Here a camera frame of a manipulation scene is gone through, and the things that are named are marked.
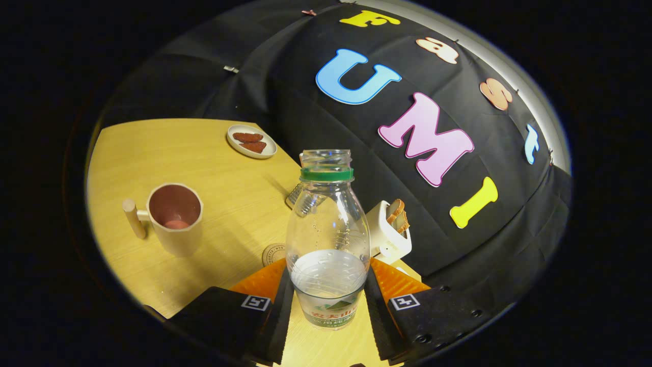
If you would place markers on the silver metal clip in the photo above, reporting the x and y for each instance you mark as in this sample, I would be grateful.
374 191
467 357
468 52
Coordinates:
231 69

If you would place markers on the brown sausage piece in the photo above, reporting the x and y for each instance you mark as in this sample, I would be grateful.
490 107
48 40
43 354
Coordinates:
248 137
254 147

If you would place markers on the black backdrop cloth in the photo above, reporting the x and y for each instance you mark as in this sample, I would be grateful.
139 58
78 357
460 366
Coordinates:
305 122

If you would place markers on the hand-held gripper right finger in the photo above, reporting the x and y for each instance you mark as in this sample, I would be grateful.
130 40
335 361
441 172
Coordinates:
379 326

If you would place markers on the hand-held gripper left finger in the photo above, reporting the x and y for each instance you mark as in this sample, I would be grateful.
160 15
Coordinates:
277 326

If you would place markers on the toasted bread slice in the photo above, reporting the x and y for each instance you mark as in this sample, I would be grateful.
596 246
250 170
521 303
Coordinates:
403 223
395 210

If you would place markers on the wooden table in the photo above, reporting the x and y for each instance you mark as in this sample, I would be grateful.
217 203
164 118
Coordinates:
219 168

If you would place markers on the round wooden coaster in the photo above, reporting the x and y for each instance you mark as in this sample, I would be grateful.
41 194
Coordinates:
272 254

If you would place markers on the white toaster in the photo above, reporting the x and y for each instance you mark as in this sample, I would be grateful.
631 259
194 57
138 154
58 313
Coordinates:
391 245

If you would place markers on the white round plate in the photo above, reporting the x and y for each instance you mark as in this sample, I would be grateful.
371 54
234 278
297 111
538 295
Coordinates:
267 152

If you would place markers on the clear plastic juice bottle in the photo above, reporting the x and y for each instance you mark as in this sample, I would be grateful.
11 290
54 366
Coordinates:
328 224

